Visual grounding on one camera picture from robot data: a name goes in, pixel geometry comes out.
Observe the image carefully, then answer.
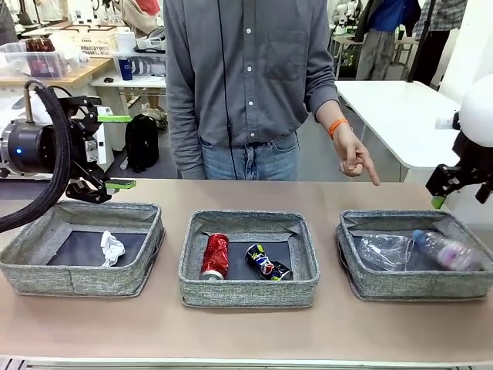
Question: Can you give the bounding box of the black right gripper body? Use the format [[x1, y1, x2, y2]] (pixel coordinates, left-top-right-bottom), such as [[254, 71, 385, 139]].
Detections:
[[452, 132, 493, 184]]

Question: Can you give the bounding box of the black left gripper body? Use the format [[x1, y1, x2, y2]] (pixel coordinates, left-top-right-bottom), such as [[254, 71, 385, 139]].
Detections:
[[7, 118, 98, 175]]

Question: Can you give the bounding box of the white paper ball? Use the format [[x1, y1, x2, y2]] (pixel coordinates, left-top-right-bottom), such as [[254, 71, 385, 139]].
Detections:
[[99, 230, 127, 269]]

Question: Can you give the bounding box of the clear water bottle pink label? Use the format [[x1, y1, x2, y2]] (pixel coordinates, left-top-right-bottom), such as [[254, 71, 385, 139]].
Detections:
[[411, 229, 482, 271]]

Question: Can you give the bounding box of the clear crushed plastic cup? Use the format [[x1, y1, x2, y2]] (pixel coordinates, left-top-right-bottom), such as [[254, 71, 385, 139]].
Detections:
[[360, 233, 415, 271]]

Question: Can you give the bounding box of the crushed red soda can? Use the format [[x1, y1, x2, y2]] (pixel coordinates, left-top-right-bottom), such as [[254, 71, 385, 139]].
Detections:
[[199, 233, 231, 281]]

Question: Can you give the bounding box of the crushed blue soda can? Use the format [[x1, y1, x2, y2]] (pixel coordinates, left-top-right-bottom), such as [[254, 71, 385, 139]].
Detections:
[[245, 244, 294, 282]]

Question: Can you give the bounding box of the person's bare left forearm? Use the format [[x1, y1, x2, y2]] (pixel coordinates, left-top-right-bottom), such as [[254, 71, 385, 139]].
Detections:
[[315, 102, 344, 126]]

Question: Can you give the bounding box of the person's grey sleeved right forearm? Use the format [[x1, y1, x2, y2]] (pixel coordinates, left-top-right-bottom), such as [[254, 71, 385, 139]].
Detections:
[[167, 111, 207, 180]]

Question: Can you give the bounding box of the person's left hand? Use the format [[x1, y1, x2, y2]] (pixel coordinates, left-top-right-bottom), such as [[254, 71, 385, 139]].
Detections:
[[333, 125, 381, 187]]

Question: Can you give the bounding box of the wood topped white cabinet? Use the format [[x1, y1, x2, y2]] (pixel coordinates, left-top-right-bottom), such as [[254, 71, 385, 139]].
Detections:
[[0, 56, 116, 180]]

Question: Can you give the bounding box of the white desk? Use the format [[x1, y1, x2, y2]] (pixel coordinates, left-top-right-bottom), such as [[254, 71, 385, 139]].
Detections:
[[91, 71, 167, 128]]

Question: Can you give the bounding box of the blue drink bottle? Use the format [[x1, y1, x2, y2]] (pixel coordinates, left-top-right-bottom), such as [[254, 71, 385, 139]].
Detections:
[[117, 56, 134, 81]]

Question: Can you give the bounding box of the white lattice crate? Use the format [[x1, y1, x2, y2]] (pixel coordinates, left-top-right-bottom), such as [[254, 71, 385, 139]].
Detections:
[[61, 25, 119, 58]]

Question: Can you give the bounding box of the black backpack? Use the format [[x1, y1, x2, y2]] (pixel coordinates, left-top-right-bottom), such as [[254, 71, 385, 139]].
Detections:
[[125, 113, 160, 173]]

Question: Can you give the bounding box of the brown bottle pack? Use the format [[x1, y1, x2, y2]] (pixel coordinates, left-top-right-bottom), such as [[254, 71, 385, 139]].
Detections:
[[25, 36, 57, 52]]

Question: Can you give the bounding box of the white plastic canister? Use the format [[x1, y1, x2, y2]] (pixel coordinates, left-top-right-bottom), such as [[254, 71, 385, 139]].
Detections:
[[114, 30, 136, 54]]

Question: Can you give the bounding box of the clear plastic storage box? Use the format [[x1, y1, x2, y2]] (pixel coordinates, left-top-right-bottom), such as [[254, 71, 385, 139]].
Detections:
[[0, 41, 74, 78]]

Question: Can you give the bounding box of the grey fabric basket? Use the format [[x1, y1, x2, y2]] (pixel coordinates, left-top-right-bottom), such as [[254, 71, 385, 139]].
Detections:
[[178, 210, 320, 308], [334, 209, 493, 301], [0, 199, 166, 298]]

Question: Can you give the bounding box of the white and black device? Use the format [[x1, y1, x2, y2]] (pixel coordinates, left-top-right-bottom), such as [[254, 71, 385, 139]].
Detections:
[[134, 26, 167, 52]]

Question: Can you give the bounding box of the person in beige jacket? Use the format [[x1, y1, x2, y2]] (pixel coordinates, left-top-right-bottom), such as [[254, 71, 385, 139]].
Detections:
[[122, 0, 166, 35]]

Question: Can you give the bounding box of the orange wristband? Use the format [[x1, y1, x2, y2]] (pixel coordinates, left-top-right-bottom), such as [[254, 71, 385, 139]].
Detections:
[[328, 118, 350, 140]]

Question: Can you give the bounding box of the person in blue top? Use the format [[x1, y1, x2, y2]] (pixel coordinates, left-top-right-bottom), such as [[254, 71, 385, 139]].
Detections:
[[353, 0, 421, 82]]

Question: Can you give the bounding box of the person in plaid shirt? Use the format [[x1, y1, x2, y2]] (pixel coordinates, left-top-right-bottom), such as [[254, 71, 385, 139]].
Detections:
[[407, 0, 469, 88]]

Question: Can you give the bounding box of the person in grey shirt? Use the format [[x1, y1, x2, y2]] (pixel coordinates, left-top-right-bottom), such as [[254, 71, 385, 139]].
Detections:
[[163, 0, 340, 181]]

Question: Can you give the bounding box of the black braided cable sleeve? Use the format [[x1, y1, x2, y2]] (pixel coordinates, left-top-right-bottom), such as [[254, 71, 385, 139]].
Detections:
[[0, 79, 74, 234]]

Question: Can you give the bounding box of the thin black cord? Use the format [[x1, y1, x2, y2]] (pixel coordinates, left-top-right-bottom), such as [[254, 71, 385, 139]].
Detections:
[[217, 0, 238, 180]]

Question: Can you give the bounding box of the aluminium table frame rail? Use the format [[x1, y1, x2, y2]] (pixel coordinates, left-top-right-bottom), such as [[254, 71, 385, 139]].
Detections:
[[0, 356, 493, 370]]

